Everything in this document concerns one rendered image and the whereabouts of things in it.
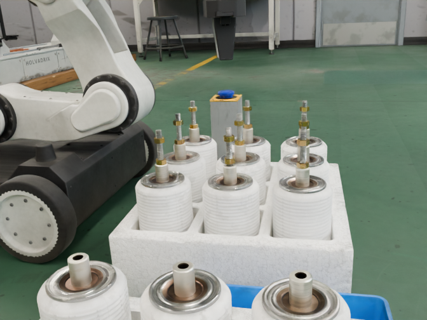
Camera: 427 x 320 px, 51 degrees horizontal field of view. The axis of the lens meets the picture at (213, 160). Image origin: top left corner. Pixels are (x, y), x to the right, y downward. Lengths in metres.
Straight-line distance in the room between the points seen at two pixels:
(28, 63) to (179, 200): 2.97
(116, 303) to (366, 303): 0.38
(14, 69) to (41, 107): 2.27
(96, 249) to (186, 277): 0.66
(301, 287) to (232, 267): 0.30
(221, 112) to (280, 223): 0.45
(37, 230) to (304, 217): 0.61
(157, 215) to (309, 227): 0.25
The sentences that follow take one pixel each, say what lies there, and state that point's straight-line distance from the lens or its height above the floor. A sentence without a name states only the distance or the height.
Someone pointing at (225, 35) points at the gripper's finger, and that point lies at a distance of 0.68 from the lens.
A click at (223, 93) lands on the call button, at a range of 1.12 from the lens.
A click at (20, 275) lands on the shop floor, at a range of 1.09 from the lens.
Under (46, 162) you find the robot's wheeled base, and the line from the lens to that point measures 1.10.
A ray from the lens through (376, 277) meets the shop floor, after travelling 0.99.
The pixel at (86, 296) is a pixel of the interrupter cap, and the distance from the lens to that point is 0.50.
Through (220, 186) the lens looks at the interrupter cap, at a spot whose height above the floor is 0.25.
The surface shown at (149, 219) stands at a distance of 0.77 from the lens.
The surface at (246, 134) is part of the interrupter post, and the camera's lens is 0.96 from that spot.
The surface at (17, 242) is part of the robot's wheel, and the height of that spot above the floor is 0.05.
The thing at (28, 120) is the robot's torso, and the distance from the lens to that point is 1.28.
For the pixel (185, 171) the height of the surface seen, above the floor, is 0.24.
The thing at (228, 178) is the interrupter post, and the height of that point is 0.26.
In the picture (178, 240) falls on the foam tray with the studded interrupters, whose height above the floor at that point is 0.18.
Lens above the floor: 0.53
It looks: 19 degrees down
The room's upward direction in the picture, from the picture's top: 3 degrees counter-clockwise
